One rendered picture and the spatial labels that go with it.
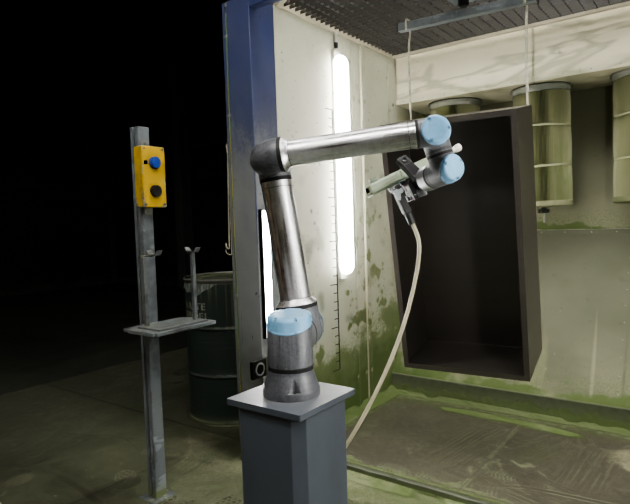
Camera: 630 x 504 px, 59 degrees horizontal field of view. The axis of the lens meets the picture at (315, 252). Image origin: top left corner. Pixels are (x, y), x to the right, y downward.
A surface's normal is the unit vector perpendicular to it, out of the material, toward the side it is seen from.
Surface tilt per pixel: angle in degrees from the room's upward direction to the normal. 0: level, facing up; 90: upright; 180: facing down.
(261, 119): 90
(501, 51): 90
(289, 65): 90
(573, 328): 57
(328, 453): 90
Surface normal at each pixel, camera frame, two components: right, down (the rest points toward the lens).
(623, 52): -0.59, 0.07
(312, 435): 0.81, 0.00
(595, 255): -0.51, -0.49
